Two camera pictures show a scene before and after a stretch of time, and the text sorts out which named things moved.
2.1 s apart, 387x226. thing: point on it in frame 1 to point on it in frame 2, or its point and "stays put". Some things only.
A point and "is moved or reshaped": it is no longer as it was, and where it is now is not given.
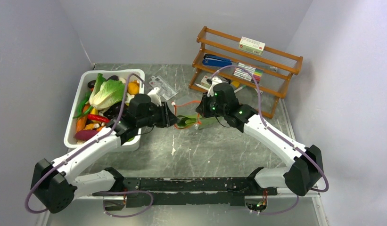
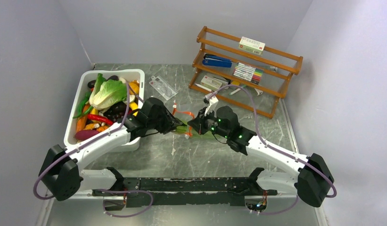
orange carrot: x=81 y=121 stays put
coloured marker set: x=257 y=73 stays put
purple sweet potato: x=85 y=134 stays put
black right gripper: x=202 y=108 to x=198 y=123
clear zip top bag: x=188 y=118 is moved or reshaped
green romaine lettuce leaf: x=199 y=122 is moved or reshaped
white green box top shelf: x=251 y=45 stays put
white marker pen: x=202 y=87 stays put
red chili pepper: x=98 y=117 stays put
